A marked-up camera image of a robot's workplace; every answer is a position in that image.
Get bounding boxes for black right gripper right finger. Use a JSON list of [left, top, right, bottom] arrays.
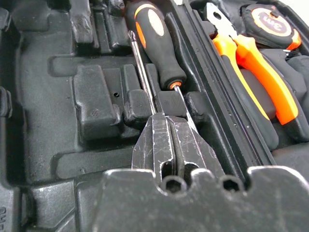
[[169, 116, 225, 175]]

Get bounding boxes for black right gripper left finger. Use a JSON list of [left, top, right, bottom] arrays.
[[131, 112, 174, 175]]

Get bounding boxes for Phillips screwdriver metal shaft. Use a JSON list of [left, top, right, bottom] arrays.
[[127, 30, 159, 115]]

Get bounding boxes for black orange tape measure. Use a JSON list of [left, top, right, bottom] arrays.
[[241, 3, 302, 51]]

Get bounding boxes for black orange handled screwdriver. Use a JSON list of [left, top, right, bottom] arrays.
[[124, 0, 200, 133]]

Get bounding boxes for orange black handled pliers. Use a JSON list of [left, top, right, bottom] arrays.
[[205, 2, 309, 152]]

